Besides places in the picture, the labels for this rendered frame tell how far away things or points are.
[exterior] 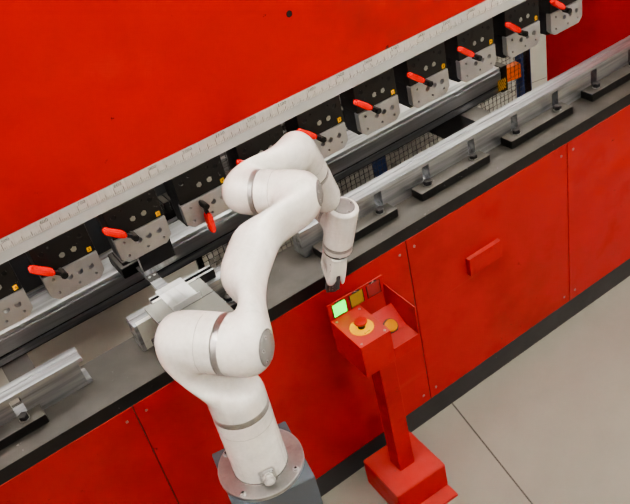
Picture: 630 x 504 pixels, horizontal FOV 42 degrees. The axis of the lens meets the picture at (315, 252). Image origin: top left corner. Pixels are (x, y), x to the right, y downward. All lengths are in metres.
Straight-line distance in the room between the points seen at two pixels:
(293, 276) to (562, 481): 1.16
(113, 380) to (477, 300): 1.33
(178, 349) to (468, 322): 1.65
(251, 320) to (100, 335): 2.53
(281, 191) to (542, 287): 1.72
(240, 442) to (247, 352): 0.26
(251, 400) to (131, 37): 0.91
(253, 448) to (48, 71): 0.95
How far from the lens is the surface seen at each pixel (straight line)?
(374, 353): 2.39
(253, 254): 1.64
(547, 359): 3.36
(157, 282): 2.43
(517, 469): 3.01
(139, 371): 2.36
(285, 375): 2.58
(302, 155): 1.87
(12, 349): 2.57
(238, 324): 1.52
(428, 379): 3.04
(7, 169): 2.04
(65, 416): 2.35
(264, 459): 1.75
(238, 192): 1.78
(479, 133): 2.85
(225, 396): 1.63
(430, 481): 2.89
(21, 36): 1.97
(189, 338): 1.55
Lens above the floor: 2.39
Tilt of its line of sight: 36 degrees down
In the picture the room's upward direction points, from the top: 14 degrees counter-clockwise
